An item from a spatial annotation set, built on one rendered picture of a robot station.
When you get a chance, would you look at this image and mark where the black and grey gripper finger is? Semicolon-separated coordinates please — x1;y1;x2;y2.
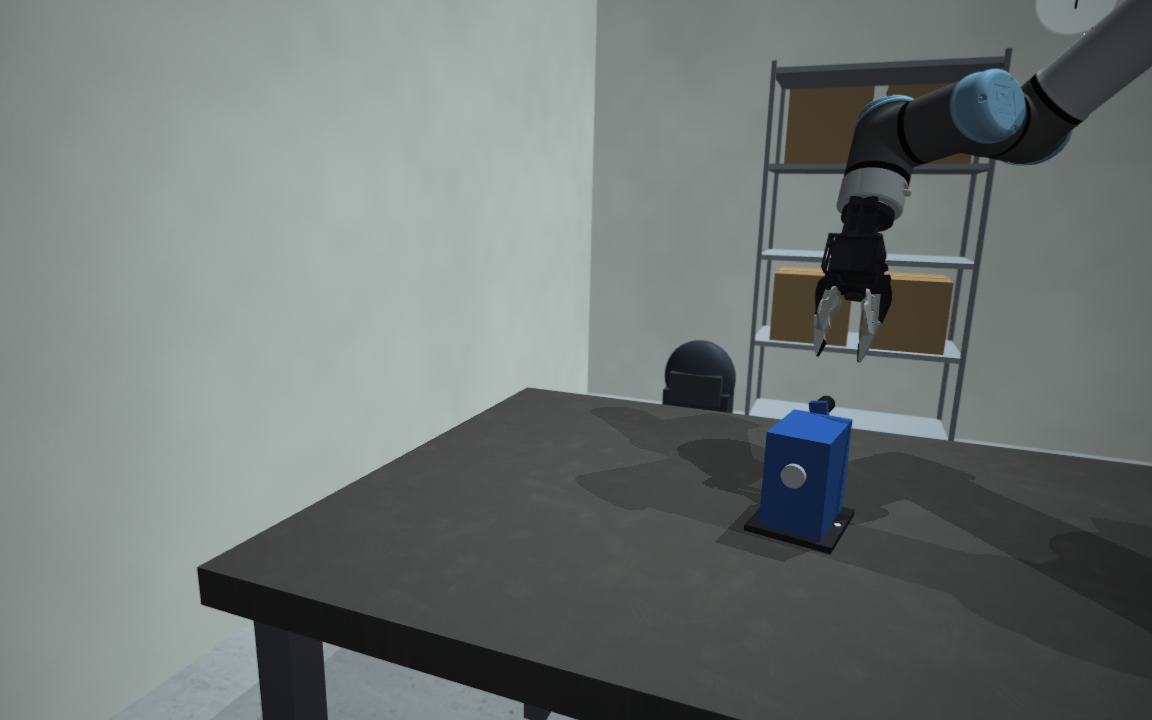
857;275;892;362
814;270;841;357

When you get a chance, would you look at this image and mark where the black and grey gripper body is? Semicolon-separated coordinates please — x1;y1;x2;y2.
821;196;895;297

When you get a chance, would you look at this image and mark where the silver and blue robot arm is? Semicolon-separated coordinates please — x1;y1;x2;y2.
838;0;1152;220

